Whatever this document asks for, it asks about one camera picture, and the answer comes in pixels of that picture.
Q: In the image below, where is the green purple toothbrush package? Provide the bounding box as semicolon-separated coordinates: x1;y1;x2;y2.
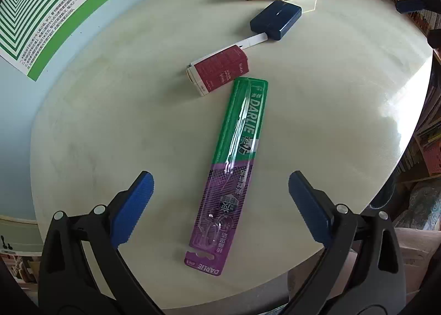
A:
185;77;268;276

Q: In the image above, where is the dark navy case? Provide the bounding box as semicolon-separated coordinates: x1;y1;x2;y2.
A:
250;0;302;41

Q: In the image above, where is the small maroon box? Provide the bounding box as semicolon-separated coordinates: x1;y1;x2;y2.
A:
186;45;249;96

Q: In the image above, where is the wooden bookshelf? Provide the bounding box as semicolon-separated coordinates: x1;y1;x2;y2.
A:
338;0;441;185

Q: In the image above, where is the green spiral calibration poster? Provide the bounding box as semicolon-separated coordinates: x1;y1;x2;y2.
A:
1;0;108;81

